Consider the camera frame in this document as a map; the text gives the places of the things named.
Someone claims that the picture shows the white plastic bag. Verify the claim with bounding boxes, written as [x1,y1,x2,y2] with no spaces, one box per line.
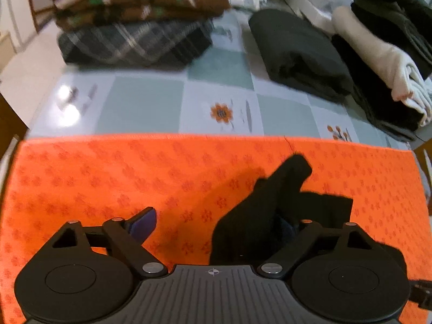
[270,0,353,34]

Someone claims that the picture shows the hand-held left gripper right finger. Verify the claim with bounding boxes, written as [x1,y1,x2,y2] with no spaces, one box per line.
[257,219,375,280]

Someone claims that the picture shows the dark green folded garment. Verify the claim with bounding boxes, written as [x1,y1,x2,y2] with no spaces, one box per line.
[249,8,353,103]

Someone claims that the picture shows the cream folded garment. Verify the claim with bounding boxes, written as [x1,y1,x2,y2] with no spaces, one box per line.
[332,6,432,125]

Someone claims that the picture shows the black folded garment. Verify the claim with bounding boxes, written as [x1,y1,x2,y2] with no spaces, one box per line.
[332,34,426,142]

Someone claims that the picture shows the grey plaid folded cloth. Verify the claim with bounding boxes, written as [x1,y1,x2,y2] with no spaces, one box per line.
[57,20,214,68]

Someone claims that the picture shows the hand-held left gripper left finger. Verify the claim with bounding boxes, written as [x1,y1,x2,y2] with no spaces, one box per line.
[50,207,168,279]

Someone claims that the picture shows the checkered floral tablecloth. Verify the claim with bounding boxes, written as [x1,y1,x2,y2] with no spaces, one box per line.
[25,10,416,152]

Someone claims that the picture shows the brown patterned folded blanket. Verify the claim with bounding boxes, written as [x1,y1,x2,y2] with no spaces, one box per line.
[52,0,232,29]

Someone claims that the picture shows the orange patterned mat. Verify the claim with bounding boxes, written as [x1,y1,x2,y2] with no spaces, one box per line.
[0,134,429,324]

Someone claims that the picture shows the black garment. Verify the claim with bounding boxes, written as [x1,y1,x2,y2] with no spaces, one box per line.
[332,34,426,142]
[209,154,407,277]

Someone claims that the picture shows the dark grey folded trousers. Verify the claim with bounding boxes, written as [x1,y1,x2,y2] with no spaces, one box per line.
[351,0,432,78]

